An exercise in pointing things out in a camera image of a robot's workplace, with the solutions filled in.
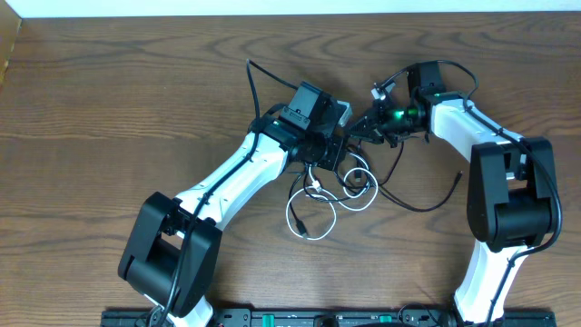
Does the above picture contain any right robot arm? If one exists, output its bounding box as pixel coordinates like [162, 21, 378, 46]
[347, 60, 563, 326]

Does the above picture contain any white USB cable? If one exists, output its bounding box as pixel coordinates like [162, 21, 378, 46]
[284, 151, 379, 242]

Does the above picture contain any black USB cable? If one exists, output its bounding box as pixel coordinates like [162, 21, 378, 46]
[287, 163, 369, 237]
[335, 140, 464, 213]

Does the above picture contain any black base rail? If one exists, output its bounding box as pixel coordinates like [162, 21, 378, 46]
[99, 306, 557, 327]

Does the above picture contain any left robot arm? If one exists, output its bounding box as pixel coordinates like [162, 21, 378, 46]
[118, 82, 352, 326]

